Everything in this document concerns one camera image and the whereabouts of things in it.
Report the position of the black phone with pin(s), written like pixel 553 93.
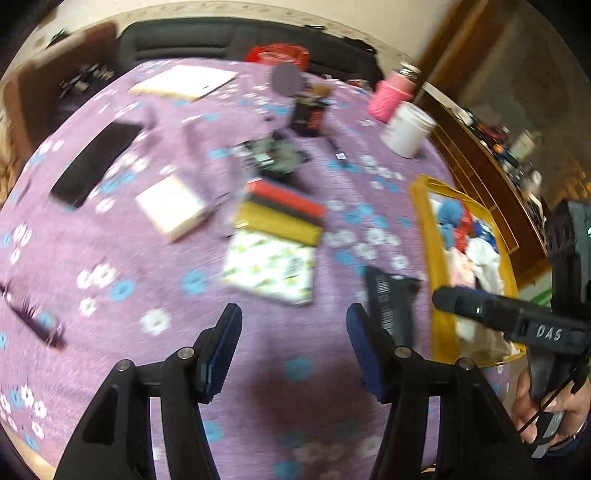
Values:
pixel 94 164

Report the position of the black plastic packet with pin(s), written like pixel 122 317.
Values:
pixel 392 304

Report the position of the lemon print tissue pack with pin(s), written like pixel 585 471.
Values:
pixel 270 267

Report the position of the blue knitted cloth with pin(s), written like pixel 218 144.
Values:
pixel 449 217

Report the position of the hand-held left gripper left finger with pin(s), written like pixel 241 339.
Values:
pixel 221 350

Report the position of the dark green crumpled object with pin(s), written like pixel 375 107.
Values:
pixel 274 157

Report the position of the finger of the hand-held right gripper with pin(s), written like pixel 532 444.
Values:
pixel 475 307

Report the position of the person's right hand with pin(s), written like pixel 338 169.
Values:
pixel 519 406

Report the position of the white plastic jar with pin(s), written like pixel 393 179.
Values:
pixel 408 131

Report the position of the white green cup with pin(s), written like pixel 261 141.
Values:
pixel 522 144

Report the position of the pale notebook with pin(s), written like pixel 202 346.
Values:
pixel 184 82

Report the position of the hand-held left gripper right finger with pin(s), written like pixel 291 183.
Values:
pixel 367 355

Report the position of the white towel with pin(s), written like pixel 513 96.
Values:
pixel 475 339

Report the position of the white cloth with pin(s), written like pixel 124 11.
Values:
pixel 485 265

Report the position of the yellow cardboard box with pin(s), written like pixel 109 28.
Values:
pixel 436 258

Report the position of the pile of assorted small items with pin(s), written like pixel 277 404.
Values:
pixel 498 143

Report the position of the blue white packet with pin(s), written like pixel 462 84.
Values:
pixel 484 229

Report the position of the brown chair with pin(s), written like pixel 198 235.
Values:
pixel 32 92

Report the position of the pink sleeved bottle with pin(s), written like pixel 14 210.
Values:
pixel 390 94

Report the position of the red soft bundle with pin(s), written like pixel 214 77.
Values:
pixel 463 233

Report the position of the dark bristled object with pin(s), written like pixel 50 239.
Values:
pixel 34 321

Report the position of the zip bag of coloured foam sheets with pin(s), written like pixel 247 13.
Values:
pixel 281 210

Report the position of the white small box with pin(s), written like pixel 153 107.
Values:
pixel 171 210

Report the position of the red plastic bag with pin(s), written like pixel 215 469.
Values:
pixel 277 54

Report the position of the black sofa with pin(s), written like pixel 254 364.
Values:
pixel 184 44

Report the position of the purple floral tablecloth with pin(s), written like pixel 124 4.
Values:
pixel 138 277

